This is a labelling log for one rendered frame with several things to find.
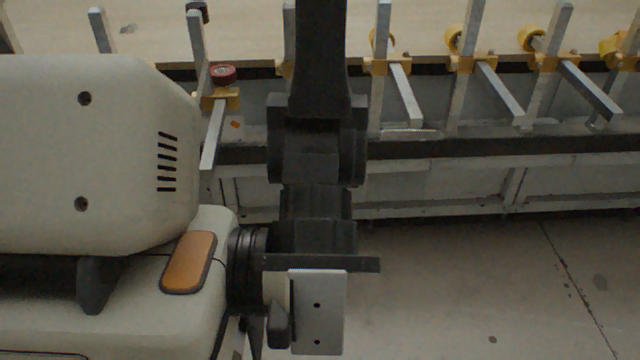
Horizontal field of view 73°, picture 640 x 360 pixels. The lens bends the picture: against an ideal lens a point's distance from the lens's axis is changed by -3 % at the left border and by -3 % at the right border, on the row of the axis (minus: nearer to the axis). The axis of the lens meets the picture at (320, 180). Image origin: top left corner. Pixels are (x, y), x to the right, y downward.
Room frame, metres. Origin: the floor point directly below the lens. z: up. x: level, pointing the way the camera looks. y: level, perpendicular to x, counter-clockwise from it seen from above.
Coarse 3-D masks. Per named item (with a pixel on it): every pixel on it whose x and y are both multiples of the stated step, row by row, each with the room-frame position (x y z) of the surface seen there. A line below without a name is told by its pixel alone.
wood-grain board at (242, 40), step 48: (48, 0) 1.90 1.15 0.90; (96, 0) 1.88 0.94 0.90; (144, 0) 1.87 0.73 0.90; (192, 0) 1.86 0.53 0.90; (240, 0) 1.86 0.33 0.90; (288, 0) 1.86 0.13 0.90; (432, 0) 1.86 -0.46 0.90; (528, 0) 1.88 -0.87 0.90; (576, 0) 1.89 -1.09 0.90; (624, 0) 1.91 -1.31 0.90; (48, 48) 1.41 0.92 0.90; (96, 48) 1.40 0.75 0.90; (144, 48) 1.40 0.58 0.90; (240, 48) 1.39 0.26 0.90; (432, 48) 1.39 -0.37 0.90; (480, 48) 1.40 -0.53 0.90; (576, 48) 1.41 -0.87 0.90
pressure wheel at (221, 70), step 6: (216, 66) 1.25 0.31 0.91; (222, 66) 1.25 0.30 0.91; (228, 66) 1.25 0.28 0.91; (216, 72) 1.21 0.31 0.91; (222, 72) 1.21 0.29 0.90; (228, 72) 1.21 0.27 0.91; (234, 72) 1.22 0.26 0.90; (216, 78) 1.19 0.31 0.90; (222, 78) 1.19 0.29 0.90; (228, 78) 1.19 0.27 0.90; (234, 78) 1.21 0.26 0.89; (216, 84) 1.19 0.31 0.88; (222, 84) 1.19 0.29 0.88; (228, 84) 1.19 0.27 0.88
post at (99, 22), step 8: (96, 8) 1.13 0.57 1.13; (104, 8) 1.16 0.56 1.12; (88, 16) 1.12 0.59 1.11; (96, 16) 1.13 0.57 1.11; (104, 16) 1.15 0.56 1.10; (96, 24) 1.13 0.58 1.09; (104, 24) 1.13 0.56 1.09; (96, 32) 1.13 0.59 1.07; (104, 32) 1.13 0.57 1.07; (96, 40) 1.13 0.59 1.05; (104, 40) 1.13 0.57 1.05; (112, 40) 1.15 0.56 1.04; (104, 48) 1.13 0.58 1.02; (112, 48) 1.13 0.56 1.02
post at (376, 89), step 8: (376, 0) 1.20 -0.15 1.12; (384, 0) 1.17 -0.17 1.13; (376, 8) 1.19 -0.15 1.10; (384, 8) 1.17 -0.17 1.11; (376, 16) 1.18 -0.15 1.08; (384, 16) 1.17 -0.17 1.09; (376, 24) 1.17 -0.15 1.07; (384, 24) 1.17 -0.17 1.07; (376, 32) 1.17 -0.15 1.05; (384, 32) 1.17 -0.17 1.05; (376, 40) 1.17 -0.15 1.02; (384, 40) 1.17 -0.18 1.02; (376, 48) 1.17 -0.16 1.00; (384, 48) 1.17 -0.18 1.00; (376, 56) 1.17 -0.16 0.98; (384, 56) 1.17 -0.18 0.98; (376, 80) 1.17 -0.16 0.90; (384, 80) 1.17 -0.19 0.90; (376, 88) 1.17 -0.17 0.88; (376, 96) 1.17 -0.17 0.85; (368, 104) 1.20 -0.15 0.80; (376, 104) 1.17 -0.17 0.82; (368, 112) 1.19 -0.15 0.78; (376, 112) 1.17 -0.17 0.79; (368, 120) 1.17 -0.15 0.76; (376, 120) 1.17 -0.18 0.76; (368, 128) 1.17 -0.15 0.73; (376, 128) 1.17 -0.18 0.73
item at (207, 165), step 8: (216, 104) 1.10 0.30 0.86; (224, 104) 1.10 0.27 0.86; (216, 112) 1.06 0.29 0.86; (224, 112) 1.08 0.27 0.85; (216, 120) 1.02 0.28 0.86; (208, 128) 0.98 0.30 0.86; (216, 128) 0.98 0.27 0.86; (208, 136) 0.95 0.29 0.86; (216, 136) 0.95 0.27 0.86; (208, 144) 0.91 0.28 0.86; (216, 144) 0.91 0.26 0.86; (208, 152) 0.88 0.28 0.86; (216, 152) 0.90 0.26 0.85; (208, 160) 0.84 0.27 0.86; (216, 160) 0.88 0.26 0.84; (200, 168) 0.81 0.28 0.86; (208, 168) 0.81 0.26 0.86; (200, 176) 0.81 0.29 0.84; (208, 176) 0.81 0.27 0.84
